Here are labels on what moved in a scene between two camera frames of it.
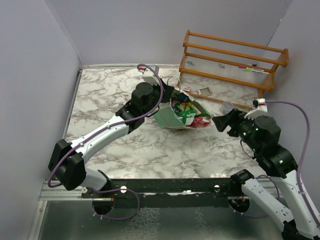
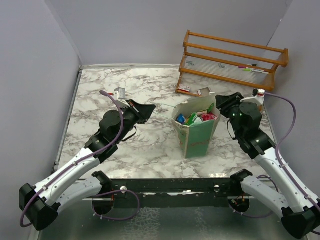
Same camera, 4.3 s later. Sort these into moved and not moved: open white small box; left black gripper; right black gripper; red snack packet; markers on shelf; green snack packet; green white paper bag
Moved: green snack packet; green white paper bag; right black gripper; red snack packet; left black gripper
Not moved: markers on shelf; open white small box
